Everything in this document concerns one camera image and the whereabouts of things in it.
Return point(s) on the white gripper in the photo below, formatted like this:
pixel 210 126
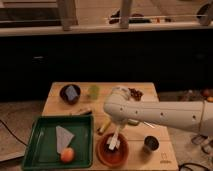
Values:
pixel 115 135

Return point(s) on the white dish brush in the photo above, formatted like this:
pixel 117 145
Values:
pixel 113 145

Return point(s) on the red bowl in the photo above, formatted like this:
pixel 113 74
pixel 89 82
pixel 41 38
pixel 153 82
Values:
pixel 112 158

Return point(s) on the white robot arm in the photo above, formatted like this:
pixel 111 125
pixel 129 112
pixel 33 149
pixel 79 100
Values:
pixel 192 116

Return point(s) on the dark brown bowl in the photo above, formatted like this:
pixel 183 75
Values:
pixel 64 96

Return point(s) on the yellow banana toy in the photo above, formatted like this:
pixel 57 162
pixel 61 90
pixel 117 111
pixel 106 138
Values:
pixel 104 127

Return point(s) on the green cucumber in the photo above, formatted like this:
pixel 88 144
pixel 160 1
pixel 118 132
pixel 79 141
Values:
pixel 133 122

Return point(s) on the dark metal cup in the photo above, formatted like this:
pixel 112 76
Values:
pixel 151 144

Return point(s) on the small wooden block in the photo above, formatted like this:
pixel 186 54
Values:
pixel 84 111

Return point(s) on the orange peach fruit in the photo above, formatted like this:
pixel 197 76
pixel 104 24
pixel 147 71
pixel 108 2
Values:
pixel 67 155

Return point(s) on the grey folded cloth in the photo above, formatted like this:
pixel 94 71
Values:
pixel 63 138

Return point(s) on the brown grapes bunch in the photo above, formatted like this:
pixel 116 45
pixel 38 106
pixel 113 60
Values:
pixel 136 94

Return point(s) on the green translucent cup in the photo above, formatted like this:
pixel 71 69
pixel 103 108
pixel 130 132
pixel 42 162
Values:
pixel 93 92

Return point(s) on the blue sponge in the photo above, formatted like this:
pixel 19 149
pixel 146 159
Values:
pixel 71 93

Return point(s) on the green plastic tray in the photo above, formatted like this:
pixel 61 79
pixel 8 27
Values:
pixel 50 135

